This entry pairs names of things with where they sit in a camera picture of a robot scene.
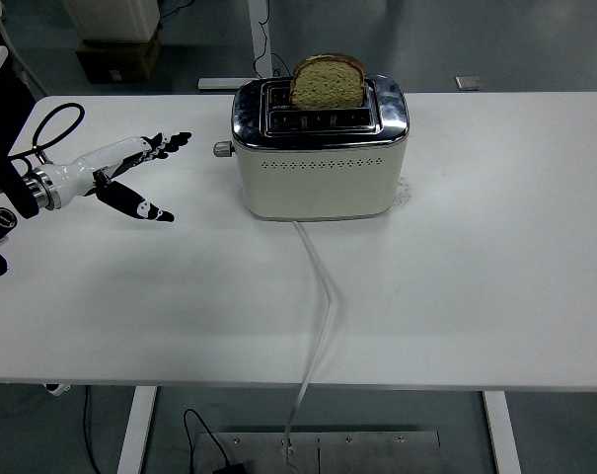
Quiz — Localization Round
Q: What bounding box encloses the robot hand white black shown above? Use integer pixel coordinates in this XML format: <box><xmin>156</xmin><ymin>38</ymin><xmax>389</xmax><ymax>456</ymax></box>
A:
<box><xmin>44</xmin><ymin>130</ymin><xmax>192</xmax><ymax>224</ymax></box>

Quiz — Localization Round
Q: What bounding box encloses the cream and chrome toaster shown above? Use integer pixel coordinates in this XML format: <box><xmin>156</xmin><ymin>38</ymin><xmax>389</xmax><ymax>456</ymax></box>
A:
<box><xmin>212</xmin><ymin>73</ymin><xmax>410</xmax><ymax>222</ymax></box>

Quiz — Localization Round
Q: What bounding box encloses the brown cardboard box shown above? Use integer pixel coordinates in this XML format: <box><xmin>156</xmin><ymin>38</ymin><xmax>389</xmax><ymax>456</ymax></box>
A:
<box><xmin>74</xmin><ymin>32</ymin><xmax>162</xmax><ymax>84</ymax></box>

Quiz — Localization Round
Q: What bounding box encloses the white cabinet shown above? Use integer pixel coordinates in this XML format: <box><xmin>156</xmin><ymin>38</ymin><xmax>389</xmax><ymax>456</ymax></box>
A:
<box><xmin>63</xmin><ymin>0</ymin><xmax>161</xmax><ymax>41</ymax></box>

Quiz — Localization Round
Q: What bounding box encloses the white table leg with foot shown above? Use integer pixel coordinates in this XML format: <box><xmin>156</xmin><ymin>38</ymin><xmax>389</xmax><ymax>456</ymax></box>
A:
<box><xmin>197</xmin><ymin>0</ymin><xmax>274</xmax><ymax>91</ymax></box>

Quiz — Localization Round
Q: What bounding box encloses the brown bread slice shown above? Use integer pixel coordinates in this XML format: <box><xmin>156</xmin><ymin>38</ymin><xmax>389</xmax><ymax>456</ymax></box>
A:
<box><xmin>288</xmin><ymin>52</ymin><xmax>367</xmax><ymax>111</ymax></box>

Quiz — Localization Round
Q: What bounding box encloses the grey metal plate with screws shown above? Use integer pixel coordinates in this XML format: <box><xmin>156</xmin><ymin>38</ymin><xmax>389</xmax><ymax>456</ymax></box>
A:
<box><xmin>194</xmin><ymin>431</ymin><xmax>441</xmax><ymax>474</ymax></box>

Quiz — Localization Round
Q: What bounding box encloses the white hose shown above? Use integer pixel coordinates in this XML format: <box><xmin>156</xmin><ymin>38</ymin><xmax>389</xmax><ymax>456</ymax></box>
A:
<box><xmin>0</xmin><ymin>0</ymin><xmax>50</xmax><ymax>99</ymax></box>

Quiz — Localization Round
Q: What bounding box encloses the black cable along table leg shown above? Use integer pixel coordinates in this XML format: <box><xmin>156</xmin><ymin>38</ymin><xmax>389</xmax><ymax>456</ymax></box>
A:
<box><xmin>252</xmin><ymin>0</ymin><xmax>292</xmax><ymax>78</ymax></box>

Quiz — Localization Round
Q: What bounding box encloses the long black floor cable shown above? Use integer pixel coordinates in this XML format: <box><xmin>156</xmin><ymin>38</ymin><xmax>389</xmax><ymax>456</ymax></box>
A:
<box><xmin>83</xmin><ymin>386</ymin><xmax>104</xmax><ymax>474</ymax></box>

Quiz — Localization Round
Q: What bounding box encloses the thin black cable with adapter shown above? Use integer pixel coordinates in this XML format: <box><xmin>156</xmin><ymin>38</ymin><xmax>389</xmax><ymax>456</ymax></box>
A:
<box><xmin>182</xmin><ymin>408</ymin><xmax>230</xmax><ymax>468</ymax></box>

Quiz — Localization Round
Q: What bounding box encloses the white toaster power cord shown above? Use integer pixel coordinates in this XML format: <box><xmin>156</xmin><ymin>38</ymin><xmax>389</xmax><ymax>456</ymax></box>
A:
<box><xmin>282</xmin><ymin>220</ymin><xmax>336</xmax><ymax>468</ymax></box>

